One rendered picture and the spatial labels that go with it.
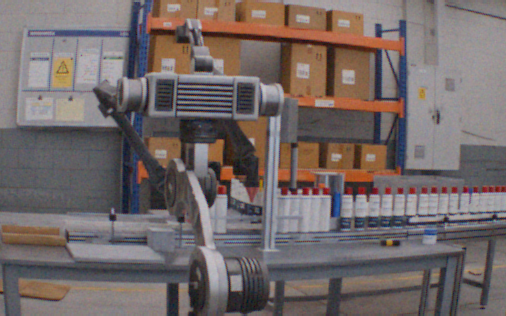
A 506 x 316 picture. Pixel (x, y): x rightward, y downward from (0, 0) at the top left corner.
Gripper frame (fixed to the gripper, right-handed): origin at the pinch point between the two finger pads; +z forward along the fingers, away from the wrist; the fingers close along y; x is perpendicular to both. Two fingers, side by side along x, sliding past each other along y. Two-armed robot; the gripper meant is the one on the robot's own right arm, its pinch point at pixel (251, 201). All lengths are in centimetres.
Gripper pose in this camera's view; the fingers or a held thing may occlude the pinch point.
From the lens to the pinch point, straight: 353.1
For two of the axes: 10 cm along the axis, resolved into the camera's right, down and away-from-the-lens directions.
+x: 3.4, 0.7, -9.4
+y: -9.4, -0.2, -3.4
